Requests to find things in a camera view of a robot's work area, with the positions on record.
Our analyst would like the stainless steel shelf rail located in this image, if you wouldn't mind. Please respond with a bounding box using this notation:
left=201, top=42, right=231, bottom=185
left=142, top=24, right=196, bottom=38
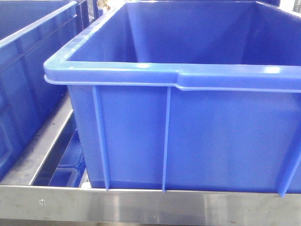
left=0, top=96, right=301, bottom=226

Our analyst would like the blue plastic crate left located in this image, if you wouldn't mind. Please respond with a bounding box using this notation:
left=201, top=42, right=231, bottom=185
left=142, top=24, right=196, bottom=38
left=0, top=0, right=77, bottom=178

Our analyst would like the blue plastic crate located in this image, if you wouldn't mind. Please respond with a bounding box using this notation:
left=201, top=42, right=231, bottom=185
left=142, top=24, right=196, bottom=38
left=0, top=0, right=77, bottom=178
left=44, top=0, right=301, bottom=196

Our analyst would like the blue plastic crate centre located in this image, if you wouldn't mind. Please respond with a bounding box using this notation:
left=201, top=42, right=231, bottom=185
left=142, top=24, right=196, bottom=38
left=44, top=0, right=301, bottom=196

